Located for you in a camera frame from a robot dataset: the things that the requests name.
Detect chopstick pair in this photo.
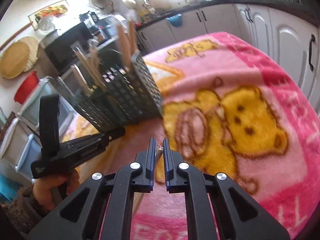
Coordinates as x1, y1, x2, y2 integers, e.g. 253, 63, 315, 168
132, 143, 163, 217
71, 64, 92, 96
71, 42, 106, 91

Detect dark green utensil basket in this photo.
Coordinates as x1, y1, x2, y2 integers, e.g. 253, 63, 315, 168
67, 49, 162, 133

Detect white lower kitchen cabinets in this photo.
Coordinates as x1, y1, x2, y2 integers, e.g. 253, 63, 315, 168
138, 4, 319, 112

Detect left hand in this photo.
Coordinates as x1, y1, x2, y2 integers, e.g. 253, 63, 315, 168
33, 169, 80, 211

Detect plastic drawer cabinet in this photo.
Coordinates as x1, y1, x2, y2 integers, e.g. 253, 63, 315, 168
1, 76, 67, 185

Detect red plastic basin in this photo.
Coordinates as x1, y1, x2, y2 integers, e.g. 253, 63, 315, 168
14, 71, 39, 104

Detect pink cartoon bear blanket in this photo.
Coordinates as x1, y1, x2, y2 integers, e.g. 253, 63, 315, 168
78, 32, 319, 238

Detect black microwave oven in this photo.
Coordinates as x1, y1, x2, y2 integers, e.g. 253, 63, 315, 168
44, 22, 92, 74

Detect round woven bamboo tray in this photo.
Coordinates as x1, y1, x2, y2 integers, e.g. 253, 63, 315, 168
1, 36, 40, 79

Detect wrapped chopsticks in basket right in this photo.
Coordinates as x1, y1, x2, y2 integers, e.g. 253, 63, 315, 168
116, 23, 132, 71

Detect black blender jug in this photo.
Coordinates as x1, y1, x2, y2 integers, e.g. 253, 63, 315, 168
79, 11, 98, 34

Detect chopstick in basket left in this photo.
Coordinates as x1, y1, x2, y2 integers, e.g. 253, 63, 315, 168
128, 20, 138, 55

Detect blue plastic hanging bin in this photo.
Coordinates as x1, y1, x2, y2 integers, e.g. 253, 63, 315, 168
166, 14, 183, 28

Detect fruit picture on wall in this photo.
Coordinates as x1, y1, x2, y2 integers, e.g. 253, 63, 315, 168
28, 0, 69, 30

